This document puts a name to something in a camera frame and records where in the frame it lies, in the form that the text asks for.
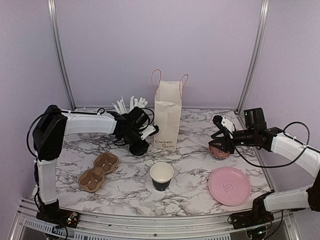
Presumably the aluminium frame post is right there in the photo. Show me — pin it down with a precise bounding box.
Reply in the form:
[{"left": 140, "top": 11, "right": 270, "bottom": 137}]
[
  {"left": 47, "top": 0, "right": 76, "bottom": 110},
  {"left": 236, "top": 0, "right": 270, "bottom": 113}
]

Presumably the red patterned ceramic bowl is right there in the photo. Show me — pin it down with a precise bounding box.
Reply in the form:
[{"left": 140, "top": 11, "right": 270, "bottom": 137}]
[{"left": 208, "top": 143, "right": 230, "bottom": 160}]

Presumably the pink plastic plate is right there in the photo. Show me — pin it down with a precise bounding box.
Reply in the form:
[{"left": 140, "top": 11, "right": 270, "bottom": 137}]
[{"left": 208, "top": 167, "right": 252, "bottom": 207}]

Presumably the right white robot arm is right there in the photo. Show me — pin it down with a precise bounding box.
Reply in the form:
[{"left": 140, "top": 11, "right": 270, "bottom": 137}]
[{"left": 208, "top": 108, "right": 320, "bottom": 229}]

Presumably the left aluminium frame post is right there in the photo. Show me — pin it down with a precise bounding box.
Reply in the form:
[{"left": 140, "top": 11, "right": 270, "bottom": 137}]
[{"left": 47, "top": 0, "right": 76, "bottom": 110}]

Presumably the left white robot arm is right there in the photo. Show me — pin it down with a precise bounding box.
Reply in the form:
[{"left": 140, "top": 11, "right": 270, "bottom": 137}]
[{"left": 26, "top": 104, "right": 159, "bottom": 226}]

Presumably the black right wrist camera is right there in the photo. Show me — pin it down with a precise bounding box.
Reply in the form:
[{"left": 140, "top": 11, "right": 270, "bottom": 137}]
[{"left": 244, "top": 107, "right": 267, "bottom": 132}]

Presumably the black cup of straws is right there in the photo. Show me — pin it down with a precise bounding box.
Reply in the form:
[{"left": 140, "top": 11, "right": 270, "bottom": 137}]
[{"left": 112, "top": 95, "right": 149, "bottom": 115}]

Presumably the brown cardboard cup carrier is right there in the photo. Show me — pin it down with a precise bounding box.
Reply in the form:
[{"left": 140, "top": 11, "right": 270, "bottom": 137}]
[{"left": 78, "top": 152, "right": 119, "bottom": 193}]

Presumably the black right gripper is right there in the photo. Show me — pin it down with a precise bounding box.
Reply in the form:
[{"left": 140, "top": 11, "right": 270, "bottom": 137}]
[{"left": 208, "top": 128, "right": 256, "bottom": 154}]

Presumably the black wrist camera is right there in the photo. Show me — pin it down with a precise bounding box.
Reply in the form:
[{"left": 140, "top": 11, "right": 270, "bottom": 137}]
[
  {"left": 128, "top": 106, "right": 150, "bottom": 128},
  {"left": 244, "top": 107, "right": 267, "bottom": 132}
]

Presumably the black paper coffee cup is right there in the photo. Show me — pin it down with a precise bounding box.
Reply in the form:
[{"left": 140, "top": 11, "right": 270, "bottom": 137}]
[{"left": 149, "top": 162, "right": 174, "bottom": 192}]

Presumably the white paper gift bag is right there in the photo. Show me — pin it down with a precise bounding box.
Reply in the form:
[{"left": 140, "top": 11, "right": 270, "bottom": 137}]
[{"left": 151, "top": 69, "right": 189, "bottom": 151}]

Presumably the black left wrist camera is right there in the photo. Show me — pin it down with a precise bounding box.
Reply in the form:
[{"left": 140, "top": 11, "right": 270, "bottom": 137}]
[{"left": 128, "top": 106, "right": 150, "bottom": 128}]

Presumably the right aluminium frame post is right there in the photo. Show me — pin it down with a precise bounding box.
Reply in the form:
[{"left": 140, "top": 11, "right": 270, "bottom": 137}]
[{"left": 236, "top": 0, "right": 270, "bottom": 113}]

